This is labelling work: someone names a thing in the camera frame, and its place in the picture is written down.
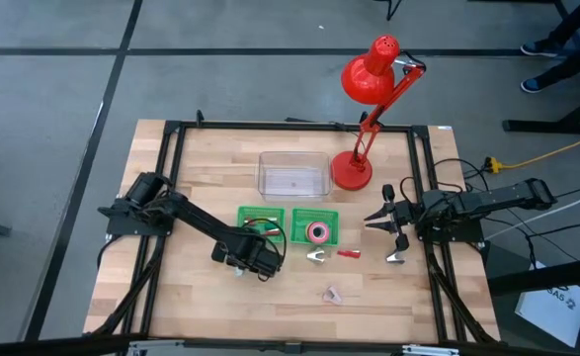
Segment white printed sheet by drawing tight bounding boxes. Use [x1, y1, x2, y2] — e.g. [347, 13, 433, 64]
[514, 282, 580, 348]

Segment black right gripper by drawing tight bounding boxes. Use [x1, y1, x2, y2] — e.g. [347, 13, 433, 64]
[363, 183, 422, 254]

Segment pink tape roll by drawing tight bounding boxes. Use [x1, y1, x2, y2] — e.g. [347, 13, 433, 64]
[304, 221, 331, 245]

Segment black crossbar with silver brackets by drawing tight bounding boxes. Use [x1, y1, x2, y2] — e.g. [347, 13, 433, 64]
[0, 333, 580, 356]

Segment pink staple remover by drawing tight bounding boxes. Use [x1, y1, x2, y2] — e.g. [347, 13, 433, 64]
[322, 285, 344, 307]

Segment black aluminium table frame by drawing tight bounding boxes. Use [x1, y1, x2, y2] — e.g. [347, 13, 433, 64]
[84, 109, 501, 346]

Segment red desk lamp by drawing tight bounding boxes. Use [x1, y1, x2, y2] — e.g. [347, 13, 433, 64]
[330, 34, 427, 192]

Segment black furniture leg frame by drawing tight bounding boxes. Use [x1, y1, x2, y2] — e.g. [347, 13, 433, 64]
[501, 0, 580, 136]

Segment clear plastic container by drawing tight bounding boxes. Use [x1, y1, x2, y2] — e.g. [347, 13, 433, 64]
[255, 150, 334, 203]

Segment person's leg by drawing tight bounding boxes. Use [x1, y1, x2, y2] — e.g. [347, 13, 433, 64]
[536, 42, 580, 90]
[545, 0, 580, 48]

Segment white cable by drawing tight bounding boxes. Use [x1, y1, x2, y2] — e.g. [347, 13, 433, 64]
[484, 186, 580, 242]

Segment black stand leg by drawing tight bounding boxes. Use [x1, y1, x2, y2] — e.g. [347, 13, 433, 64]
[372, 0, 404, 22]

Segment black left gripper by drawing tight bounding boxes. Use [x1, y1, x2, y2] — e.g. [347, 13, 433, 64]
[211, 231, 284, 282]

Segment green plastic basket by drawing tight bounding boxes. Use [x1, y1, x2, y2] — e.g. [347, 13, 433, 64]
[235, 205, 287, 244]
[289, 207, 341, 247]

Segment yellow extension cable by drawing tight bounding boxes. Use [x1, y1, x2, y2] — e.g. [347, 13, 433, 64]
[484, 127, 580, 174]

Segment black cart frame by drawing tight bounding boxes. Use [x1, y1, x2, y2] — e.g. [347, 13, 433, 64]
[486, 254, 580, 356]

